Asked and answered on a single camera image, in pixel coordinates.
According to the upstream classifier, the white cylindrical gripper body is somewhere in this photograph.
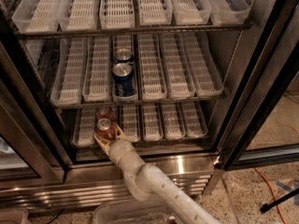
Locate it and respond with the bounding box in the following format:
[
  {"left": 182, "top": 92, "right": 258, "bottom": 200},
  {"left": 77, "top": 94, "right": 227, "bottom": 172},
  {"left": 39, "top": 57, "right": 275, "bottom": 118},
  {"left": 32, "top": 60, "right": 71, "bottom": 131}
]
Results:
[{"left": 108, "top": 140, "right": 140, "bottom": 169}]

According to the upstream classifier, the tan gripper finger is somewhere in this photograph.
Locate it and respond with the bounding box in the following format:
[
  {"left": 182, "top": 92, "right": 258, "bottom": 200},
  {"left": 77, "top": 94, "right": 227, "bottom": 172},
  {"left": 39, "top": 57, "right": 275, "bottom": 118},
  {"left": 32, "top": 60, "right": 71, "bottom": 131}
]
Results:
[
  {"left": 115, "top": 124, "right": 126, "bottom": 140},
  {"left": 94, "top": 135, "right": 111, "bottom": 155}
]

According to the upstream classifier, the red coke can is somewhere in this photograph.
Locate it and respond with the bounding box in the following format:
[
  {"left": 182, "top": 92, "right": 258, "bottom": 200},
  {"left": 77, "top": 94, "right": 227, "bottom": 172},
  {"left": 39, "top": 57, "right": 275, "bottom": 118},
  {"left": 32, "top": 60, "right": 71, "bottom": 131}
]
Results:
[
  {"left": 96, "top": 118, "right": 116, "bottom": 140},
  {"left": 95, "top": 106, "right": 113, "bottom": 120}
]

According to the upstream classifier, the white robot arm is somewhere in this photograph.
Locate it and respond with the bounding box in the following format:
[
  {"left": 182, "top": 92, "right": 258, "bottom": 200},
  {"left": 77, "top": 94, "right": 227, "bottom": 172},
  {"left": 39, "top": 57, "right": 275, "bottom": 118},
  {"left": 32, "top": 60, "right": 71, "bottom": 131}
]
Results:
[{"left": 94, "top": 123, "right": 221, "bottom": 224}]

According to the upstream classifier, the bottom shelf tray one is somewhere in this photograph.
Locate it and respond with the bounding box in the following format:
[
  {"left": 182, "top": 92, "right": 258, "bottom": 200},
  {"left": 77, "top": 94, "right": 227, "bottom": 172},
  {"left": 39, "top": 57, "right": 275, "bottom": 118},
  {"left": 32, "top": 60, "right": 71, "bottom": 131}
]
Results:
[{"left": 73, "top": 107, "right": 95, "bottom": 148}]

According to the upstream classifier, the shelf tray one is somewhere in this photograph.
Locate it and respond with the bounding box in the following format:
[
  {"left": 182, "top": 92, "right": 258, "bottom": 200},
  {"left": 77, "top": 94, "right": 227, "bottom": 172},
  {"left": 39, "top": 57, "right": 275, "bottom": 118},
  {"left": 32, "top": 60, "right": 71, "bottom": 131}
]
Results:
[
  {"left": 73, "top": 107, "right": 95, "bottom": 148},
  {"left": 50, "top": 37, "right": 87, "bottom": 106},
  {"left": 12, "top": 0, "right": 62, "bottom": 34}
]

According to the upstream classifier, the bottom shelf tray three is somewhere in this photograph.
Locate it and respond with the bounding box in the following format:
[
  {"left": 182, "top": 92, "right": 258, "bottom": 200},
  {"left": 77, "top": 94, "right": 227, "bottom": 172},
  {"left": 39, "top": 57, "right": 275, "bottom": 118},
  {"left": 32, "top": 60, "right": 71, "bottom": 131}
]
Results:
[{"left": 121, "top": 105, "right": 140, "bottom": 143}]

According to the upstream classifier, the shelf tray three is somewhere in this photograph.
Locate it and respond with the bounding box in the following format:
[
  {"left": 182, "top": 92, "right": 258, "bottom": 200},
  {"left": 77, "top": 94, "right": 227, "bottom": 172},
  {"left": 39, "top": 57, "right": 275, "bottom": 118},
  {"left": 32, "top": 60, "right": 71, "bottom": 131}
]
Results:
[
  {"left": 121, "top": 105, "right": 140, "bottom": 143},
  {"left": 112, "top": 35, "right": 137, "bottom": 102},
  {"left": 99, "top": 0, "right": 135, "bottom": 30}
]

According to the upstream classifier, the bottom shelf tray two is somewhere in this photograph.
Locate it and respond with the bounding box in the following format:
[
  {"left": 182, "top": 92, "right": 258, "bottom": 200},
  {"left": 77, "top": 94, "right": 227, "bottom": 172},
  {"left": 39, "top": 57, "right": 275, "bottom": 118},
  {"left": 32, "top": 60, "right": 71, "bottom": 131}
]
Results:
[{"left": 95, "top": 107, "right": 119, "bottom": 135}]

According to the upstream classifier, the shelf tray two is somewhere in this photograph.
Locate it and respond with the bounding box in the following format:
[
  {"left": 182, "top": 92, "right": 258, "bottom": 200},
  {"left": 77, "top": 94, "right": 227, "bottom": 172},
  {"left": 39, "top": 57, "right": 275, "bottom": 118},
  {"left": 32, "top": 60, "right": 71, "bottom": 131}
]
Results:
[
  {"left": 82, "top": 36, "right": 111, "bottom": 102},
  {"left": 95, "top": 107, "right": 119, "bottom": 135},
  {"left": 57, "top": 0, "right": 100, "bottom": 32}
]

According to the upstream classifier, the bottom shelf tray four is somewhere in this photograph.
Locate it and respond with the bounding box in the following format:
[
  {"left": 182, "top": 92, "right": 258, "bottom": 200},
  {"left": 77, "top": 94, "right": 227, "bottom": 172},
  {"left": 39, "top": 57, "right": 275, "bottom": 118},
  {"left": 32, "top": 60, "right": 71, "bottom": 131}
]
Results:
[{"left": 142, "top": 104, "right": 163, "bottom": 141}]

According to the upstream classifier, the shelf tray four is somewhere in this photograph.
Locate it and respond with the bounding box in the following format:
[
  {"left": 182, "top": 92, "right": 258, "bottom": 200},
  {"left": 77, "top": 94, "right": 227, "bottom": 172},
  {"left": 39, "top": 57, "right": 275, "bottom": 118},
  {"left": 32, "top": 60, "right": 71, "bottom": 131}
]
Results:
[
  {"left": 142, "top": 104, "right": 163, "bottom": 141},
  {"left": 137, "top": 35, "right": 167, "bottom": 101},
  {"left": 137, "top": 0, "right": 173, "bottom": 26}
]

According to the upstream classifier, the stainless steel fridge base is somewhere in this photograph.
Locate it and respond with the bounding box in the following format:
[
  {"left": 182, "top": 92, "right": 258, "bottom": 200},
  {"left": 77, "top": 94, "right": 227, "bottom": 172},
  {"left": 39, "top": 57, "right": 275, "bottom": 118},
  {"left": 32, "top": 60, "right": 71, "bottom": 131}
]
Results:
[{"left": 0, "top": 155, "right": 223, "bottom": 213}]

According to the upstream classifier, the front blue pepsi can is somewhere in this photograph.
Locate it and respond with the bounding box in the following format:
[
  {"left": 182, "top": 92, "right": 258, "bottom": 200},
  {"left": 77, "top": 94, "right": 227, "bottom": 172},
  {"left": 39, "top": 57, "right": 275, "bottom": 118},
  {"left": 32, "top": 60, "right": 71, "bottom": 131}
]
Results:
[{"left": 112, "top": 63, "right": 135, "bottom": 97}]

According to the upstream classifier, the blue pepsi can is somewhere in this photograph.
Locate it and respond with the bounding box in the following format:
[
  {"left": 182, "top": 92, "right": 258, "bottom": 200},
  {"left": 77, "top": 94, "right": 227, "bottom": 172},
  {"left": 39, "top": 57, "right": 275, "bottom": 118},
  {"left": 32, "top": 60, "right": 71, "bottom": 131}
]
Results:
[
  {"left": 112, "top": 63, "right": 135, "bottom": 97},
  {"left": 114, "top": 49, "right": 135, "bottom": 66}
]

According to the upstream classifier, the bottom shelf tray five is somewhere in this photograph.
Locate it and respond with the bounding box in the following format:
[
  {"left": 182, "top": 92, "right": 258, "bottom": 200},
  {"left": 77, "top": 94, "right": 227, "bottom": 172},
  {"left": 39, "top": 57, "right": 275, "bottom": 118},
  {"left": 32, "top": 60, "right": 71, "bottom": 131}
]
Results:
[{"left": 161, "top": 103, "right": 186, "bottom": 140}]

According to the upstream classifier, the shelf tray five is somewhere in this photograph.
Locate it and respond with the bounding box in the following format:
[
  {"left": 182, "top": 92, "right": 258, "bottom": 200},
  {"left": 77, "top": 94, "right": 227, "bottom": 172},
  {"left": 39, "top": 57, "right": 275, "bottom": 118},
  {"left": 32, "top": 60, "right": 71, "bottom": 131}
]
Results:
[
  {"left": 161, "top": 103, "right": 186, "bottom": 140},
  {"left": 171, "top": 0, "right": 211, "bottom": 25},
  {"left": 159, "top": 34, "right": 195, "bottom": 99}
]

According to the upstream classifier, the middle shelf tray two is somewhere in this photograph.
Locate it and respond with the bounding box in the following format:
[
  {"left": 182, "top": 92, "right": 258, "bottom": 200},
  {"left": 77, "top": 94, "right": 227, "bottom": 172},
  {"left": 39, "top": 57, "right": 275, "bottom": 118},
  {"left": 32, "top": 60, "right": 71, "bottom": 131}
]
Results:
[{"left": 82, "top": 36, "right": 111, "bottom": 102}]

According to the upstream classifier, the middle shelf tray four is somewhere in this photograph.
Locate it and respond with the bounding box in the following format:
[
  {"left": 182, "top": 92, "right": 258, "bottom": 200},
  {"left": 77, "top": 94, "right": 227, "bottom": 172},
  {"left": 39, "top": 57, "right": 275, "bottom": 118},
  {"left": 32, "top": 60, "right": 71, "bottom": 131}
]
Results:
[{"left": 137, "top": 35, "right": 167, "bottom": 101}]

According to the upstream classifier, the middle shelf tray one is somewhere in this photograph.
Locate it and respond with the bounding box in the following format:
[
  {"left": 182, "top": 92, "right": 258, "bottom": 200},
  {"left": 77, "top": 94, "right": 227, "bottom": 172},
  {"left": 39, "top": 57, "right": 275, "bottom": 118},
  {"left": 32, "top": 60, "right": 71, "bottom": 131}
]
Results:
[{"left": 50, "top": 37, "right": 87, "bottom": 106}]

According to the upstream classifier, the bottom shelf tray six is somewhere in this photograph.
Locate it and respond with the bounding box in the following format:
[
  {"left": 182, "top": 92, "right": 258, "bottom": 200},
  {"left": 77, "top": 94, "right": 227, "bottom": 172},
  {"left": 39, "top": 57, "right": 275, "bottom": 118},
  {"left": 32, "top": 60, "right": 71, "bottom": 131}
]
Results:
[{"left": 180, "top": 101, "right": 207, "bottom": 138}]

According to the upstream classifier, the shelf tray six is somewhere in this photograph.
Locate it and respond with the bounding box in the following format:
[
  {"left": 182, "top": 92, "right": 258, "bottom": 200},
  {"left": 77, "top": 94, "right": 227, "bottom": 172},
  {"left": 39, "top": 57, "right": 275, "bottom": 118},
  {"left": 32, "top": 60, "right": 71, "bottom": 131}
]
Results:
[
  {"left": 180, "top": 101, "right": 207, "bottom": 138},
  {"left": 208, "top": 0, "right": 249, "bottom": 25},
  {"left": 183, "top": 32, "right": 224, "bottom": 98}
]

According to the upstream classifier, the fridge door left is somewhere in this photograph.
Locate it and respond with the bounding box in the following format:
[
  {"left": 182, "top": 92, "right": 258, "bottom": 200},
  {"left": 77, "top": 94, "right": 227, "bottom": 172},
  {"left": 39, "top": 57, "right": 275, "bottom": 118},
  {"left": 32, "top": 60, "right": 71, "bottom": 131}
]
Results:
[{"left": 0, "top": 45, "right": 68, "bottom": 191}]

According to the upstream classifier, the fridge door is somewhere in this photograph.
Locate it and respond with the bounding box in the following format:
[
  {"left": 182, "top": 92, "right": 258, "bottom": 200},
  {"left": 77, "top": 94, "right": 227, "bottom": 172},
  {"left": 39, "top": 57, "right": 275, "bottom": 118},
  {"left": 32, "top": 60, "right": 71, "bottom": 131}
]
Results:
[
  {"left": 210, "top": 0, "right": 299, "bottom": 171},
  {"left": 0, "top": 45, "right": 68, "bottom": 191}
]

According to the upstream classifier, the middle shelf tray five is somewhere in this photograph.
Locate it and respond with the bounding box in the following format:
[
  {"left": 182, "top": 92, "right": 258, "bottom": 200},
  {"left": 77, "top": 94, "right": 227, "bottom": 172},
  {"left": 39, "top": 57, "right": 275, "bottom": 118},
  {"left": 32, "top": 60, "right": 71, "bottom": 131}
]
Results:
[{"left": 159, "top": 34, "right": 195, "bottom": 99}]

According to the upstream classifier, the rear blue pepsi can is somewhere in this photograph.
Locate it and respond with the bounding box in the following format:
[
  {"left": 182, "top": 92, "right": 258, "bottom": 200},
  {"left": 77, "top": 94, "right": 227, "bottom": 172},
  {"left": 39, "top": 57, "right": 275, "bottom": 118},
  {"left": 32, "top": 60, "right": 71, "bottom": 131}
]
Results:
[{"left": 114, "top": 49, "right": 135, "bottom": 66}]

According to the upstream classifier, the middle shelf tray three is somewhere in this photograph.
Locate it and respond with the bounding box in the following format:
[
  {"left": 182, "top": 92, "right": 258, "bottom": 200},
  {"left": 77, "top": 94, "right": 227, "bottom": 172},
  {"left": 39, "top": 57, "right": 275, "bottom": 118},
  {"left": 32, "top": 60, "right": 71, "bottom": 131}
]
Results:
[{"left": 112, "top": 35, "right": 137, "bottom": 102}]

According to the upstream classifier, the middle shelf tray six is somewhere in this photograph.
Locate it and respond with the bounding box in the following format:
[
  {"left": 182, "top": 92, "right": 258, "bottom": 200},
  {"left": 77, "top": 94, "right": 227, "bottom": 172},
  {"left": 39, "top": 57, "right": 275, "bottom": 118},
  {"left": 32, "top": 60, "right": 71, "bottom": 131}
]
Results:
[{"left": 183, "top": 32, "right": 224, "bottom": 98}]

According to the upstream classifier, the top shelf tray three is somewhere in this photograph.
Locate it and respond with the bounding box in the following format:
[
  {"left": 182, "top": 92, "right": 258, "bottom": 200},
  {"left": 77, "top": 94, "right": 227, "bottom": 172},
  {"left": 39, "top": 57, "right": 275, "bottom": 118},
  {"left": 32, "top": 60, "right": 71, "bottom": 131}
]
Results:
[{"left": 99, "top": 0, "right": 135, "bottom": 30}]

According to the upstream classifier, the top shelf tray four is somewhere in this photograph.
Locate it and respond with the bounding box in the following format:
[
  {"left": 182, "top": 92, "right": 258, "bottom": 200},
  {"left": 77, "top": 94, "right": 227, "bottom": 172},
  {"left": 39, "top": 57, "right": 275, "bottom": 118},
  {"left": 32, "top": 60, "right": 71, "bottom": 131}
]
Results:
[{"left": 137, "top": 0, "right": 173, "bottom": 26}]

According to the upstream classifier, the top shelf tray two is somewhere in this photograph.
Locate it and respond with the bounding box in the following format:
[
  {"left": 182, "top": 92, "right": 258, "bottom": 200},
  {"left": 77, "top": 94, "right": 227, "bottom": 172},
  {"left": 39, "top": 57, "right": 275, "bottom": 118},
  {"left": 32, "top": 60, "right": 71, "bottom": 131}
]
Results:
[{"left": 57, "top": 0, "right": 100, "bottom": 32}]

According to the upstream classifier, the fridge door right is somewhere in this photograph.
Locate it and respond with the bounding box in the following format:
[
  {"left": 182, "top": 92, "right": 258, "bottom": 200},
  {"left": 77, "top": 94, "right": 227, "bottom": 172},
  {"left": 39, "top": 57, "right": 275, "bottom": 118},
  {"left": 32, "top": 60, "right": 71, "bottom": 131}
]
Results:
[{"left": 210, "top": 0, "right": 299, "bottom": 171}]

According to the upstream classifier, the top shelf tray five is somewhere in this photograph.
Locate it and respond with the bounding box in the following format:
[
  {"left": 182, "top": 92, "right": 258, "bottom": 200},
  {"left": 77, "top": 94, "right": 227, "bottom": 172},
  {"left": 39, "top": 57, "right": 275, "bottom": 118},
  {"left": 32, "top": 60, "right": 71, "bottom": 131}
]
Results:
[{"left": 171, "top": 0, "right": 211, "bottom": 25}]

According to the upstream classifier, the top shelf tray one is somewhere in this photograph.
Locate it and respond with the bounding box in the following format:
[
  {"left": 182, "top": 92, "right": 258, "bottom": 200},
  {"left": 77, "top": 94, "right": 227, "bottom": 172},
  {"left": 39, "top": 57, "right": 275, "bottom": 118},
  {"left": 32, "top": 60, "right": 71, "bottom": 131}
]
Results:
[{"left": 12, "top": 0, "right": 62, "bottom": 34}]

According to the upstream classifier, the top shelf tray six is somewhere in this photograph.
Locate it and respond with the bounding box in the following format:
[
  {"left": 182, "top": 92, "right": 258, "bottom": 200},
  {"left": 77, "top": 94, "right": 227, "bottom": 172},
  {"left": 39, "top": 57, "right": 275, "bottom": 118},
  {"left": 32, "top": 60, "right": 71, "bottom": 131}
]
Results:
[{"left": 208, "top": 0, "right": 249, "bottom": 25}]

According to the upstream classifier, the clear plastic bin on floor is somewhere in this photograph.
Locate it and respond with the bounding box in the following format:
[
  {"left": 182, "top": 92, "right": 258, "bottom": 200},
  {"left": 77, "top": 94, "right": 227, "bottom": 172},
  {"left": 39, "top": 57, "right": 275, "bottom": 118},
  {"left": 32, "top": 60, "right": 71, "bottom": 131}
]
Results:
[{"left": 93, "top": 196, "right": 184, "bottom": 224}]

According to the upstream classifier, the small clear container corner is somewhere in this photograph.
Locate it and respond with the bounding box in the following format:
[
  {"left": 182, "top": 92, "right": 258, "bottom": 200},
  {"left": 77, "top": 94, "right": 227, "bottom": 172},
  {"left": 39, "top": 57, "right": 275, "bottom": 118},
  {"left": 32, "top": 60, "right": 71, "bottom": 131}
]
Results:
[{"left": 0, "top": 208, "right": 32, "bottom": 224}]

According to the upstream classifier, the black stand leg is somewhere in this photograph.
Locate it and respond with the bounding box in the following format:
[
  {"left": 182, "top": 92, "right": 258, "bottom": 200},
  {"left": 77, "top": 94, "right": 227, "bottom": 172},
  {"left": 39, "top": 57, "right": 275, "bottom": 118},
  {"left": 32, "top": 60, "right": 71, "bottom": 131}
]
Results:
[{"left": 260, "top": 188, "right": 299, "bottom": 213}]

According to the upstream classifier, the orange cable on floor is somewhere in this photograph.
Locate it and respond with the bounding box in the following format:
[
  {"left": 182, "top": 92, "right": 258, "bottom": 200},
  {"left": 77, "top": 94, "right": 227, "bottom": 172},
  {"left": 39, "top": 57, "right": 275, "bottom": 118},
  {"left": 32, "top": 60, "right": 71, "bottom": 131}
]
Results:
[{"left": 253, "top": 167, "right": 287, "bottom": 224}]

